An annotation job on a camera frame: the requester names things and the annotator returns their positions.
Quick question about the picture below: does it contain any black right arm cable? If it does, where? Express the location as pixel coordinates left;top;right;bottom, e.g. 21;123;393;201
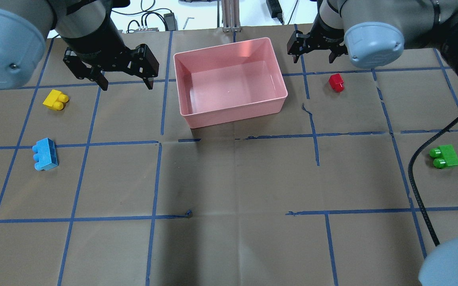
408;95;458;247

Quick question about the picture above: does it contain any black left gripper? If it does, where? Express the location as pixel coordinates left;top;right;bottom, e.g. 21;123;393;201
62;44;159;91

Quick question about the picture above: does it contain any black power adapter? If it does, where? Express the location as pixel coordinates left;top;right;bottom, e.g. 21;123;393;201
265;0;285;25

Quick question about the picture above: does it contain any blue toy block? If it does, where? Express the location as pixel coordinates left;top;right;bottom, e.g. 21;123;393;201
31;137;59;171

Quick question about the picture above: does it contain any green toy block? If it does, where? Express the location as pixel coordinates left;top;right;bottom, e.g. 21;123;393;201
429;145;458;169

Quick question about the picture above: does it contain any aluminium frame post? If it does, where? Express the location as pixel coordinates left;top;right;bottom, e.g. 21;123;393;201
221;0;241;33

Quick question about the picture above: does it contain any yellow toy block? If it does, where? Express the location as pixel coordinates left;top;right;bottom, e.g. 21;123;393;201
42;89;70;111

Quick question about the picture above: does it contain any pink plastic box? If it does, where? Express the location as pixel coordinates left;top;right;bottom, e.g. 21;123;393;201
173;37;288;129

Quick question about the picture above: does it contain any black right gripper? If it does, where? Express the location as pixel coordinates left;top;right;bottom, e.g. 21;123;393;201
287;30;348;64

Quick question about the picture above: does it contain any red toy block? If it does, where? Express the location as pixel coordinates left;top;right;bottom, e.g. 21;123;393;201
328;73;345;93

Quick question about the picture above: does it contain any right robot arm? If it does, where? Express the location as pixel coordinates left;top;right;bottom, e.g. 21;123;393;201
287;0;458;76

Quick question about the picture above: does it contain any black usb hub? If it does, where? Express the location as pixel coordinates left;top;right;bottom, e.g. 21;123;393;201
163;12;177;31

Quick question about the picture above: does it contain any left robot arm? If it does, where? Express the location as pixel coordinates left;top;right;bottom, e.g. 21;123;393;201
0;0;159;91

